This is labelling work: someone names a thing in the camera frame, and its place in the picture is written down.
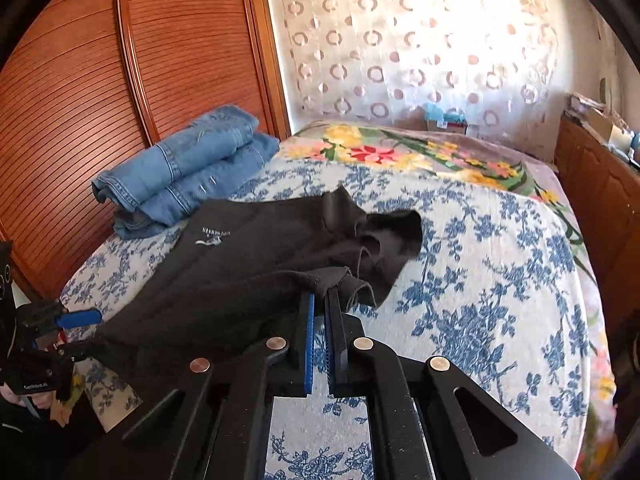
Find white ring-patterned curtain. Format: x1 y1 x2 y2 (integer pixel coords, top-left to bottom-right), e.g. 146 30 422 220
265 0 561 133

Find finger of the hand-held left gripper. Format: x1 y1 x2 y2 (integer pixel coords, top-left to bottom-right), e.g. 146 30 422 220
56 337 103 363
30 301 102 331

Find wooden slatted wardrobe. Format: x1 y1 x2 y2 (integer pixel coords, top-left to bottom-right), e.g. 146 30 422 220
0 0 293 301

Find black sweatshirt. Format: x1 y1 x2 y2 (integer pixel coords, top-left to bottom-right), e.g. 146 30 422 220
75 186 425 433

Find colourful floral blanket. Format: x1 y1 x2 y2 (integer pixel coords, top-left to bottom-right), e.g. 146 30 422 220
292 120 621 461

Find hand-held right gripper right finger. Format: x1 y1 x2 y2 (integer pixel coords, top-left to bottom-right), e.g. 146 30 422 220
324 294 583 480

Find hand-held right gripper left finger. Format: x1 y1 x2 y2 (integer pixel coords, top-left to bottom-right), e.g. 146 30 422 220
65 291 316 480

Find folded blue jeans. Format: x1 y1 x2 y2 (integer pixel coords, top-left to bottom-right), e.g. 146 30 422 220
91 105 281 240

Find wooden dresser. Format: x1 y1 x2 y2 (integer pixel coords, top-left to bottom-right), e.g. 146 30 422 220
552 112 640 341

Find teal cardboard box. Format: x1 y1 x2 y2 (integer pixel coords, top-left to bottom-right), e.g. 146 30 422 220
422 102 469 134

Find pile of boxes and papers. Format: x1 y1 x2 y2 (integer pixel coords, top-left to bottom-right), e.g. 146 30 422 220
565 91 640 167

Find blue floral bedspread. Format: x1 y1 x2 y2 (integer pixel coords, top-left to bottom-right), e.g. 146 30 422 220
59 152 617 480

